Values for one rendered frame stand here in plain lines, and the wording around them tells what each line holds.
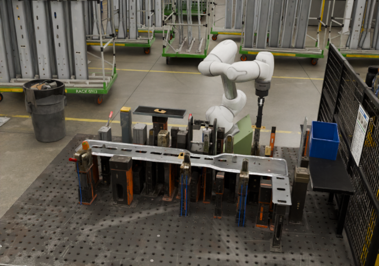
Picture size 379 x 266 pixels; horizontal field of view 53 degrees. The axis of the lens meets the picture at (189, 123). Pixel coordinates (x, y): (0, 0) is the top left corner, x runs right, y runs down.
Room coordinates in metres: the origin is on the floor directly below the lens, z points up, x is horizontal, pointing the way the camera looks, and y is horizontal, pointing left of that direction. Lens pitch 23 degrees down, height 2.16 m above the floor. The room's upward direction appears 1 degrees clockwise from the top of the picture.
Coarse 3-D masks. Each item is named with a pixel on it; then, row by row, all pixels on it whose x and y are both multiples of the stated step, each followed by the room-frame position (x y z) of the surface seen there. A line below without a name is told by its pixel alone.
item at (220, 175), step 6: (222, 174) 1.98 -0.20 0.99; (216, 180) 1.94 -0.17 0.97; (222, 180) 1.93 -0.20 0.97; (216, 186) 1.94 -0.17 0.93; (222, 186) 1.93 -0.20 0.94; (216, 192) 1.94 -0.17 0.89; (222, 192) 1.93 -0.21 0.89; (216, 198) 1.95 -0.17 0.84; (216, 204) 1.95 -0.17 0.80; (216, 210) 1.94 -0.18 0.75; (216, 216) 1.93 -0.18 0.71
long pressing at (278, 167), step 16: (80, 144) 2.32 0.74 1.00; (96, 144) 2.32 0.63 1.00; (112, 144) 2.32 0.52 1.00; (128, 144) 2.32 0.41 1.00; (144, 160) 2.13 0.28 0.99; (160, 160) 2.12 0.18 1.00; (176, 160) 2.12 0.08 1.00; (192, 160) 2.12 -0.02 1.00; (208, 160) 2.13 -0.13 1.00; (240, 160) 2.14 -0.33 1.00; (256, 160) 2.14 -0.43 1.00; (272, 160) 2.15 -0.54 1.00
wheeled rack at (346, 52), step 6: (336, 18) 9.62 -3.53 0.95; (342, 18) 9.60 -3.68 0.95; (348, 18) 9.59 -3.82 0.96; (330, 24) 9.63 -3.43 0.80; (342, 24) 8.71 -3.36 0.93; (342, 30) 8.71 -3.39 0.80; (336, 36) 9.59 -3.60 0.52; (330, 42) 9.43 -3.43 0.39; (342, 48) 9.23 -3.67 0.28; (348, 48) 9.05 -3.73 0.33; (360, 48) 9.03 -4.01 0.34; (372, 48) 9.07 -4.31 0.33; (342, 54) 8.69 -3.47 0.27; (348, 54) 8.68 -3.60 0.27; (354, 54) 8.68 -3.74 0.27; (360, 54) 8.69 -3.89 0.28; (366, 54) 8.70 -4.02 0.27; (372, 54) 8.95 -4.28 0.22; (378, 54) 8.71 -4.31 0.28
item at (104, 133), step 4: (100, 128) 2.45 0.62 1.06; (104, 128) 2.45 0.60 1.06; (108, 128) 2.45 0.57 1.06; (100, 132) 2.41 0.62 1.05; (104, 132) 2.40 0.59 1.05; (108, 132) 2.43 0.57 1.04; (100, 136) 2.41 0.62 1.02; (104, 136) 2.40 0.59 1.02; (108, 136) 2.43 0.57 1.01; (104, 140) 2.40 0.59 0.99; (108, 140) 2.42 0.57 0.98; (100, 160) 2.41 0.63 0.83
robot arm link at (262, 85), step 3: (255, 81) 2.09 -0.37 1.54; (258, 81) 2.07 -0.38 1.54; (261, 81) 2.06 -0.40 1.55; (264, 81) 2.06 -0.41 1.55; (267, 81) 2.06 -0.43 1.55; (270, 81) 2.08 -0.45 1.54; (255, 84) 2.09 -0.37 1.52; (258, 84) 2.07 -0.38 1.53; (261, 84) 2.06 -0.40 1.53; (264, 84) 2.06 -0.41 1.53; (267, 84) 2.06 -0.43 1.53; (270, 84) 2.08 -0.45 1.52; (255, 87) 2.08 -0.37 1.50; (258, 87) 2.07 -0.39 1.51; (261, 87) 2.06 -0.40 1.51; (264, 87) 2.06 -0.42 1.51; (267, 87) 2.06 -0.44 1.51; (261, 90) 2.07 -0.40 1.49; (264, 90) 2.07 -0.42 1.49
